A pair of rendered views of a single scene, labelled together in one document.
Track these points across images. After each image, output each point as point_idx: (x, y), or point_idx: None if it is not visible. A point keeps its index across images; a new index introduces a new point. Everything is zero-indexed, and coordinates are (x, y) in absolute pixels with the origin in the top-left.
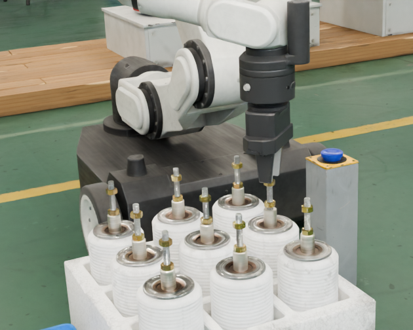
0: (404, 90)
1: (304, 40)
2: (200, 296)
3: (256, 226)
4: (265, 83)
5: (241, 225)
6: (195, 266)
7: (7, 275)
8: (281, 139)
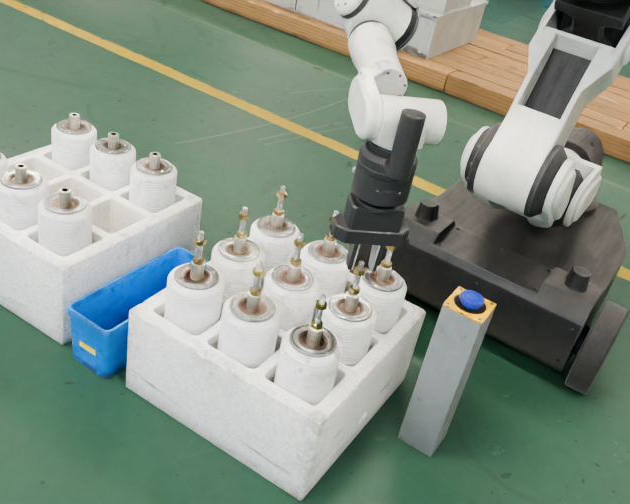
0: None
1: (398, 154)
2: (199, 298)
3: (336, 299)
4: (358, 174)
5: (254, 272)
6: (263, 288)
7: (320, 230)
8: (364, 237)
